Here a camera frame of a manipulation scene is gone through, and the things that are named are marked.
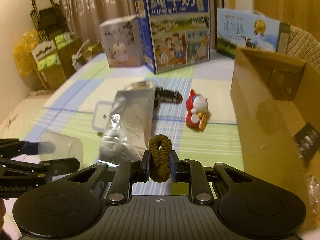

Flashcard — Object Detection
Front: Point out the blue milk carton box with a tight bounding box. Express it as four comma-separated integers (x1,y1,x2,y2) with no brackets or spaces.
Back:
134,0,211,74

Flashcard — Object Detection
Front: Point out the wooden door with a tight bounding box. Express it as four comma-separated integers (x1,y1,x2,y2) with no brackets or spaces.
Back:
253,0,320,40

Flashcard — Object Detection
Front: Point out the black toy car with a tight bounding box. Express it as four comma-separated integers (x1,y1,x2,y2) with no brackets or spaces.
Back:
156,87,183,103

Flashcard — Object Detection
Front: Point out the brown hair scrunchie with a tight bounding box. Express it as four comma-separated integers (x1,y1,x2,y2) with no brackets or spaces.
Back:
149,134,172,183

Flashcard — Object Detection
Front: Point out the large brown cardboard box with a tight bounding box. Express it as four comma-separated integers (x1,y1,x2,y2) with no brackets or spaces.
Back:
231,48,319,233

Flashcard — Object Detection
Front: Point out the plaid bed sheet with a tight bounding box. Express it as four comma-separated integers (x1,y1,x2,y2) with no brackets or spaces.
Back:
0,49,245,240

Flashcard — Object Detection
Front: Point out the silver foil bag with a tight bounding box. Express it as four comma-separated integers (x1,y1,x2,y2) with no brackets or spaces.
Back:
98,81,156,165

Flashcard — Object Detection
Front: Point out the quilted beige chair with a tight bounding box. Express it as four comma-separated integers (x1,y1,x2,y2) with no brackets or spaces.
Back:
286,25,320,72

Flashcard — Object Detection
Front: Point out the clear plastic cup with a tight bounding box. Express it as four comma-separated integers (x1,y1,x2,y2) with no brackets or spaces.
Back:
38,131,84,163

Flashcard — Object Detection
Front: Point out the white square night light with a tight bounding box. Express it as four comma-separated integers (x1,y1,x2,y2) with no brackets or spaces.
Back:
92,101,113,132

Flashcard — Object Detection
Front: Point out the tissue cardboard box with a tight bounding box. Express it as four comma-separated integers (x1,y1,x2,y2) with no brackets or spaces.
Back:
30,32,82,89

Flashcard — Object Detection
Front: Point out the black folding cart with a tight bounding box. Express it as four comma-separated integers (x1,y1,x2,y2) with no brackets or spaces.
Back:
30,0,69,42

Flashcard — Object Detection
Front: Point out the light blue milk box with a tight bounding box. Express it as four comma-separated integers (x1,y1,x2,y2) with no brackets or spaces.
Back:
216,8,290,58

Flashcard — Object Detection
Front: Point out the white plastic bag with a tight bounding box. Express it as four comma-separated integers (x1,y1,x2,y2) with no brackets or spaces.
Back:
72,39,89,71

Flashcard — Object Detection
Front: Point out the red Doraemon figurine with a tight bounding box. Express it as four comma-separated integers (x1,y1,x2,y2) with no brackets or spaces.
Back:
185,89,208,131

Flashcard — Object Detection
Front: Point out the clear plastic ring package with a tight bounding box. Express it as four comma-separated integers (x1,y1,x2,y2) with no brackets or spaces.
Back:
306,176,319,219

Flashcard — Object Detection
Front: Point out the yellow plastic bag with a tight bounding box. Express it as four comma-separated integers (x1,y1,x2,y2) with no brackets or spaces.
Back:
13,29,40,76

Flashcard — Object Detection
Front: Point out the brown curtain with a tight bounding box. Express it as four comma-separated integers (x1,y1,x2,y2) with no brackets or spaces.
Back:
59,0,223,49

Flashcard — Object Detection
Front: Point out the black product box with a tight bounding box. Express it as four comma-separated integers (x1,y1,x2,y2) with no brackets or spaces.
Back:
294,122,319,167

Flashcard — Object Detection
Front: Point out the white humidifier box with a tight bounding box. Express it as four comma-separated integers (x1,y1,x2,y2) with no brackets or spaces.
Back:
99,15,144,68

